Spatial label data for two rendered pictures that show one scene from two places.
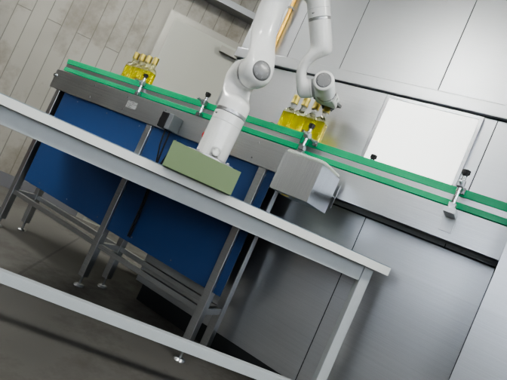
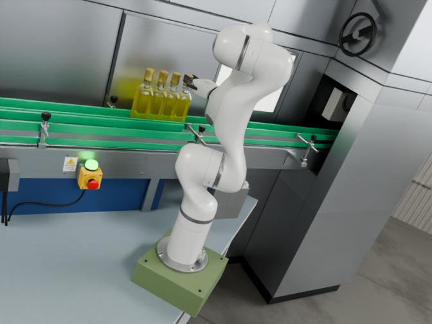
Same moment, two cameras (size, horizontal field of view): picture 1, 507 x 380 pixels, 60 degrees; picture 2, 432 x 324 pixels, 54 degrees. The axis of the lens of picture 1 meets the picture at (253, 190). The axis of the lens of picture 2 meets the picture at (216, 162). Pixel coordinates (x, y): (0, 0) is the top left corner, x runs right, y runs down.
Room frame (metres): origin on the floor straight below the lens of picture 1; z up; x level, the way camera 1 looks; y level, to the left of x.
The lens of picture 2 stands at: (1.18, 1.32, 1.82)
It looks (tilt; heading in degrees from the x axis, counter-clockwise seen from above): 26 degrees down; 293
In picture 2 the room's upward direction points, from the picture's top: 20 degrees clockwise
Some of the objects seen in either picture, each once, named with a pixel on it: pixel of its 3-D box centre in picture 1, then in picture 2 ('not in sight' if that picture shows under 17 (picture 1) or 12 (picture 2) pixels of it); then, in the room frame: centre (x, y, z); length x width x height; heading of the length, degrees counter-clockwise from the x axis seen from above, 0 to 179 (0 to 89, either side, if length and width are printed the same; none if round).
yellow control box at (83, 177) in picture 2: not in sight; (89, 177); (2.06, 0.28, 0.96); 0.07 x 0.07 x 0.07; 60
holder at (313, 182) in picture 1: (307, 184); (212, 185); (1.78, -0.19, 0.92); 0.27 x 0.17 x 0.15; 150
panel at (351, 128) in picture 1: (370, 127); (211, 72); (2.06, -0.38, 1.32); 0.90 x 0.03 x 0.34; 60
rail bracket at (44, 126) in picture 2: (201, 102); (44, 134); (2.16, 0.41, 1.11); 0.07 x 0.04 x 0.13; 150
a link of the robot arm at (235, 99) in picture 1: (240, 87); (198, 180); (1.68, 0.21, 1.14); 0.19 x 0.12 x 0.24; 25
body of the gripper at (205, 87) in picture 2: (327, 97); (207, 90); (1.92, -0.13, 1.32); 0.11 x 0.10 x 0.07; 165
